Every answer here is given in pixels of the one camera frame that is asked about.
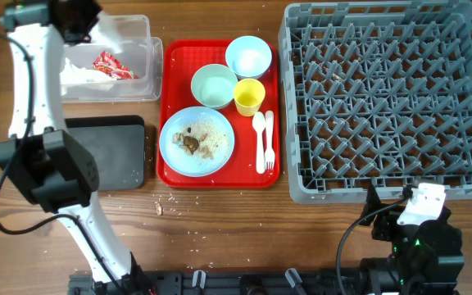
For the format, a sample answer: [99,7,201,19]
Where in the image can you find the red snack wrapper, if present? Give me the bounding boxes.
[93,52,138,79]

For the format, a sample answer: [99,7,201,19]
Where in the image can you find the white plastic spoon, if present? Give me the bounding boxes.
[252,111,266,175]

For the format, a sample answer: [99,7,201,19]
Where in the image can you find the mint green bowl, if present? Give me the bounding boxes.
[190,64,238,110]

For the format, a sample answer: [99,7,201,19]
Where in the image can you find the yellow plastic cup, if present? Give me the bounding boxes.
[234,79,266,117]

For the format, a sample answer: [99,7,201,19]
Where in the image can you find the light blue bowl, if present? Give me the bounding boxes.
[225,35,273,79]

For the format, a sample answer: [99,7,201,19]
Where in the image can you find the white napkin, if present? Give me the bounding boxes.
[60,58,111,84]

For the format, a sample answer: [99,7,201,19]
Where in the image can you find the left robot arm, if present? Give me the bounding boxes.
[0,1,156,294]

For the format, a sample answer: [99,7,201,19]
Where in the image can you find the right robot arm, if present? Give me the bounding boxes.
[355,182,465,294]

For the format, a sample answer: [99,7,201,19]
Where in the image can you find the clear plastic waste bin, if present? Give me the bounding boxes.
[61,15,163,103]

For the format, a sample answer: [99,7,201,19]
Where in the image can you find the grey dishwasher rack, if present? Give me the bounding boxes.
[278,1,472,204]

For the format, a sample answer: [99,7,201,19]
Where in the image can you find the white plastic fork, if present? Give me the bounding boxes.
[265,111,275,170]

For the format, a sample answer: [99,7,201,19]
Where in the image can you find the red serving tray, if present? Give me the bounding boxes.
[157,39,281,188]

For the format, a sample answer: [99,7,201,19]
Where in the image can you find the black plastic tray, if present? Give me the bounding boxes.
[66,115,145,191]

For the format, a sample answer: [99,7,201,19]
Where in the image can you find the light blue plate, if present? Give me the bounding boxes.
[159,107,235,177]

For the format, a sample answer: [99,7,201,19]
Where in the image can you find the food scraps on plate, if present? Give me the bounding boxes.
[172,127,214,159]

